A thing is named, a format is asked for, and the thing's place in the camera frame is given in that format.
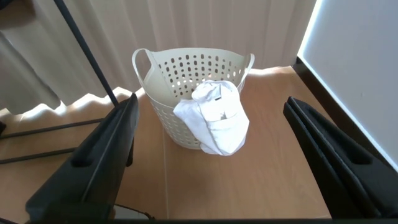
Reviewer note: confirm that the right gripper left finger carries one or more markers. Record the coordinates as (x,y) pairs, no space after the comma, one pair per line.
(93,161)

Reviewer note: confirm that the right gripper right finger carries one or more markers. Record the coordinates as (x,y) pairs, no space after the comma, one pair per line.
(342,168)

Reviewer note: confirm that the white garment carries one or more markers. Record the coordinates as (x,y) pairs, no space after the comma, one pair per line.
(224,124)

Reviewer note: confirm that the black clothes rack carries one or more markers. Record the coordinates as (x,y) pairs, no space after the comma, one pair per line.
(84,46)

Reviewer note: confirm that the white laundry basket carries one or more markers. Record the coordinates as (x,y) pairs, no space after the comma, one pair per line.
(192,62)

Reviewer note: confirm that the beige curtain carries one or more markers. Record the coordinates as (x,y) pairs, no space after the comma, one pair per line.
(186,25)

